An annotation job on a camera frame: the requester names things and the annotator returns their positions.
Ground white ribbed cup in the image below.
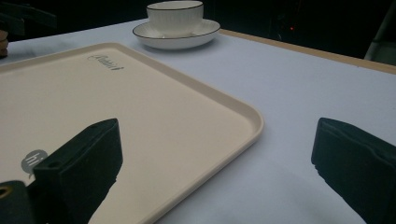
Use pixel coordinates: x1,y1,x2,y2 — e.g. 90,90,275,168
146,0,205,37

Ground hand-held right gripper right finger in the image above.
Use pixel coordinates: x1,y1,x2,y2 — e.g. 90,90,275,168
310,117,396,224

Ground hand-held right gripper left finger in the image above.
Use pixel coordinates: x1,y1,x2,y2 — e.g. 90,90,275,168
27,118,123,224

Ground white saucer with dark rim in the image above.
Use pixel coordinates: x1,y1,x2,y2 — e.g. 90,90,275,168
132,18,221,50

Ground beige plastic tray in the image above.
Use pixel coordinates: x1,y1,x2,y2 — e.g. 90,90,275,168
0,42,265,224

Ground brown wooden object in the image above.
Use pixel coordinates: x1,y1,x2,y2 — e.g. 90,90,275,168
0,29,9,59

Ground grey metal stand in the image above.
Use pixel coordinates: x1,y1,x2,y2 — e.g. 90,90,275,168
363,0,396,66

